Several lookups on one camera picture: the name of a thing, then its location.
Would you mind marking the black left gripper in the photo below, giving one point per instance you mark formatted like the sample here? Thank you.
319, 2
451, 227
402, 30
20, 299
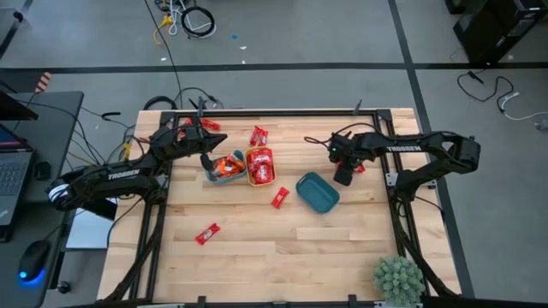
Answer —
180, 143

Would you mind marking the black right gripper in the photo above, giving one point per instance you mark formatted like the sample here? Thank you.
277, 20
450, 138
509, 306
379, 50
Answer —
347, 149

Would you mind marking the light green plastic bin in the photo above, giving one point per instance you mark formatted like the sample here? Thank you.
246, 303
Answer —
208, 173

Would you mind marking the dark teal plastic bin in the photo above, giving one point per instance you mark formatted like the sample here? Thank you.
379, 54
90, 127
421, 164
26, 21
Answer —
317, 192

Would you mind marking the yellow plastic bin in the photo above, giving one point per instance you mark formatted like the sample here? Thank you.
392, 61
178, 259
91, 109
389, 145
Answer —
260, 185

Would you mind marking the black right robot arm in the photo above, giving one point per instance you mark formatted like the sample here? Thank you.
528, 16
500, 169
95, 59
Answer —
404, 149

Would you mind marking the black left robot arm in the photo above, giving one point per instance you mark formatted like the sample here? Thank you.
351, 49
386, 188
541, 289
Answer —
120, 175

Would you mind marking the green artificial plant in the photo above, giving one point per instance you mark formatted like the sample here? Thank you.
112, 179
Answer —
398, 280

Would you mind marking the white sheet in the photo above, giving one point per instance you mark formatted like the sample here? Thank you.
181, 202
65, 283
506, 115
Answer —
87, 233

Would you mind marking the black desk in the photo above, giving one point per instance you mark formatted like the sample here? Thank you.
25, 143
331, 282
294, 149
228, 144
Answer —
55, 128

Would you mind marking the orange black striped block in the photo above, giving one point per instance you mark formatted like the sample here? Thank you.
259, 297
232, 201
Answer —
43, 82

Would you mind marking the black cabinet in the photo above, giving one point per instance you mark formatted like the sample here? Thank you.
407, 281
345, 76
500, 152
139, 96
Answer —
492, 30

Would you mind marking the grey laptop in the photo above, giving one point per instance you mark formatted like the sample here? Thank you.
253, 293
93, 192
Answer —
13, 175

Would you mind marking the black caster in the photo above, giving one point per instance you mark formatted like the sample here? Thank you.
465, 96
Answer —
63, 287

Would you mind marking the black computer mouse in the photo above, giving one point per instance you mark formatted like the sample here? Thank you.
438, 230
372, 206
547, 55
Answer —
33, 261

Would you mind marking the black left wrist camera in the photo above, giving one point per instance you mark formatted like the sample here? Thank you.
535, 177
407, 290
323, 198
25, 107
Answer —
206, 162

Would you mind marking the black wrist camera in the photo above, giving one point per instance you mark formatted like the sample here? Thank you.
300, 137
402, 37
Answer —
343, 176
206, 162

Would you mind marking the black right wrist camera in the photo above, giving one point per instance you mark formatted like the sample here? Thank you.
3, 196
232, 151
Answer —
343, 176

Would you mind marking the black aluminium rig frame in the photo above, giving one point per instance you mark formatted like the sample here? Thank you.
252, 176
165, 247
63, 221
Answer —
299, 113

